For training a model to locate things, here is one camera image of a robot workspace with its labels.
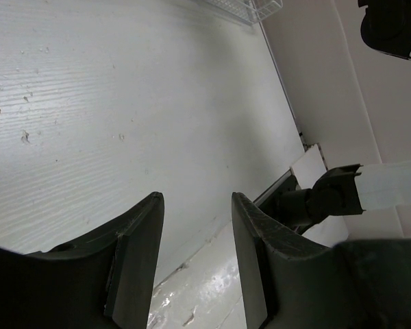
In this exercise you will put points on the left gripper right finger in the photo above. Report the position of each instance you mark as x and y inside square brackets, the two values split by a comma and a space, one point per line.
[289, 281]

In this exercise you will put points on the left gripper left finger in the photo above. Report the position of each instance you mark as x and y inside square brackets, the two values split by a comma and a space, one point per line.
[102, 279]

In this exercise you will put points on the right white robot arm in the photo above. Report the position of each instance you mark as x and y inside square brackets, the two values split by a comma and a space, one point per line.
[352, 100]

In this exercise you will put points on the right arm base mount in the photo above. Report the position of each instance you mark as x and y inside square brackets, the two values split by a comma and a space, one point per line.
[286, 202]

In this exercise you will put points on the white wire rack organizer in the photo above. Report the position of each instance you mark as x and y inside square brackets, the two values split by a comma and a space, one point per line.
[249, 12]

